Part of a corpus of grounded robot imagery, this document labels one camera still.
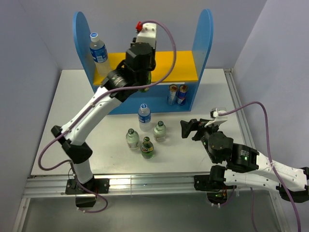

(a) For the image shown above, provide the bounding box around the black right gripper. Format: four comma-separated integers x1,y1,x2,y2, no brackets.
179,118,219,149

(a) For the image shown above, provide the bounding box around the green Perrier glass bottle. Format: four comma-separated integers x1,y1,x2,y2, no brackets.
139,71,152,93

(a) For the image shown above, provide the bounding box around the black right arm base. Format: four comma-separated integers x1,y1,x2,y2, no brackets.
193,174,237,208

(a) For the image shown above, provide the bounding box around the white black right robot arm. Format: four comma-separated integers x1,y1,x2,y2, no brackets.
180,119,309,203

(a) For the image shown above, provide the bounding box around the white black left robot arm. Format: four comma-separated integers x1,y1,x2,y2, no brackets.
51,41,156,193

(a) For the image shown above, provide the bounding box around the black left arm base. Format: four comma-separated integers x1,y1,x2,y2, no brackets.
65,177,110,208

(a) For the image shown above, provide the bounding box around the blue and yellow shelf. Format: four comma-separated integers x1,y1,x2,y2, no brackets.
72,9,214,116

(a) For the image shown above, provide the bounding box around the blue silver Red Bull can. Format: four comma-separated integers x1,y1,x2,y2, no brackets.
177,85,188,105

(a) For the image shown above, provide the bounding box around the clear Chang glass bottle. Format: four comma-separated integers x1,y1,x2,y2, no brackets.
154,121,166,142
126,128,140,149

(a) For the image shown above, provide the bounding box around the silver blue energy drink can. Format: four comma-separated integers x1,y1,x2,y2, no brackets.
167,84,178,105

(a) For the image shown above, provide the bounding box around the plastic water bottle blue label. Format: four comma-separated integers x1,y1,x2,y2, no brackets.
138,103,151,131

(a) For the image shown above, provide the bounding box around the green glass bottle red label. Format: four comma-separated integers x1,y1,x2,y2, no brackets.
140,136,154,159

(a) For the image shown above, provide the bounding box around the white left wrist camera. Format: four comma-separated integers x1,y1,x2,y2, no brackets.
136,22,157,49

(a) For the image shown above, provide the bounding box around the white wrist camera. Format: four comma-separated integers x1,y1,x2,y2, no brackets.
136,22,157,49
204,107,228,128

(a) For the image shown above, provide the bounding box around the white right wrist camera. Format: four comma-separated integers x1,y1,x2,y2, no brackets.
204,107,228,128

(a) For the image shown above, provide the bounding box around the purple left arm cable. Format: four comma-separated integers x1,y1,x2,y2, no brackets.
38,20,177,171

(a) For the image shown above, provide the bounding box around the aluminium side rail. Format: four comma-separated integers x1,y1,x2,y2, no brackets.
223,69,255,148

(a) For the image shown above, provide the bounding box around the aluminium front rail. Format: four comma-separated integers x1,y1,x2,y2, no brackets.
22,172,209,198

